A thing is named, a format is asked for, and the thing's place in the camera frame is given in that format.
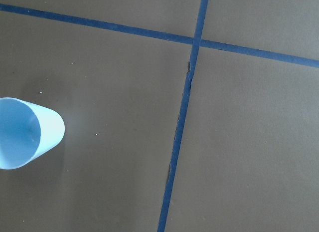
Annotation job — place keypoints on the light blue plastic cup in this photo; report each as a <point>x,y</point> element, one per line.
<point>27,131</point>

